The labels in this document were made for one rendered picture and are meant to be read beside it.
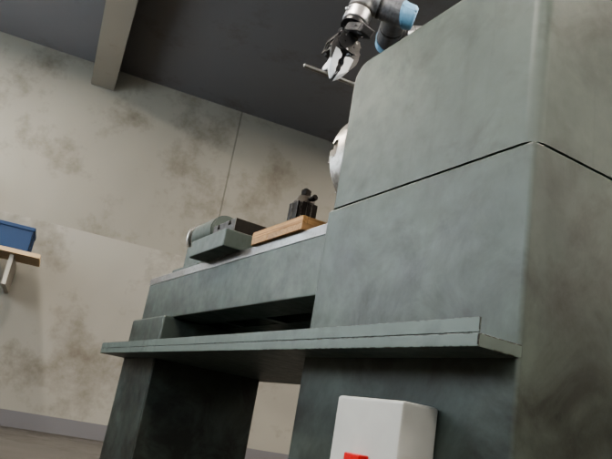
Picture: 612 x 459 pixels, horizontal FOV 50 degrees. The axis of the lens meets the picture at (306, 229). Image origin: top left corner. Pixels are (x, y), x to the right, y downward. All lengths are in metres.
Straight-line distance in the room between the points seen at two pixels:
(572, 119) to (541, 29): 0.16
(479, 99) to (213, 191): 4.90
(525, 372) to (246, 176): 5.27
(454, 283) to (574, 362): 0.22
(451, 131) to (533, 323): 0.42
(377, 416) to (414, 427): 0.07
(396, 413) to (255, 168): 5.24
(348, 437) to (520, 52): 0.71
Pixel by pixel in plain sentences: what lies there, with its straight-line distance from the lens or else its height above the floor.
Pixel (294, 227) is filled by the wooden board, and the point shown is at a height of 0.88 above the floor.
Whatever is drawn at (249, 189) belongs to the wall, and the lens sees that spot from 6.10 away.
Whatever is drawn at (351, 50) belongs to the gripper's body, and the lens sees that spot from 1.87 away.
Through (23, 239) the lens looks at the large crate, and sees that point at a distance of 5.10.
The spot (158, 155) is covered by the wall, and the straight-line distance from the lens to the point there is 5.99.
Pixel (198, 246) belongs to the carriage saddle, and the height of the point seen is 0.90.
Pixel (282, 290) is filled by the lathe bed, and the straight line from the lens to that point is 1.74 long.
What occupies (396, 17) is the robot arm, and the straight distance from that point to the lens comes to 1.98.
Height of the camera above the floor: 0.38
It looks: 17 degrees up
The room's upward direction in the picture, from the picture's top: 10 degrees clockwise
